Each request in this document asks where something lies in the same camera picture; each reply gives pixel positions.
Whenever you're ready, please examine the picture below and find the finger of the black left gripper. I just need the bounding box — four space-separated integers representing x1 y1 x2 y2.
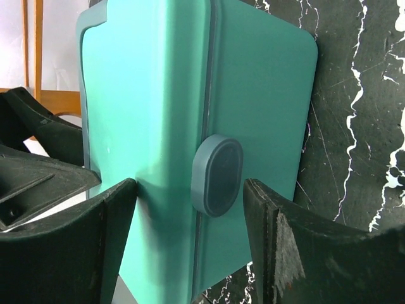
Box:
1 145 101 231
1 87 84 167

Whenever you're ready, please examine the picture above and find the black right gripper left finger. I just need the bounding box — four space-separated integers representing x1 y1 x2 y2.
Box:
1 178 137 303

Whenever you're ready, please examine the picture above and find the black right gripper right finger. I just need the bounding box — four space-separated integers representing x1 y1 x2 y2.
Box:
243 179 404 303

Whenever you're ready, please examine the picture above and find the green medicine kit box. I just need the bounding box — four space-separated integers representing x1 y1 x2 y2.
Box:
77 1 318 303

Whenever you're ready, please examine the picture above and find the orange wooden shelf rack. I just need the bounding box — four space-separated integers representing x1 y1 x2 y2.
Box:
1 1 89 115

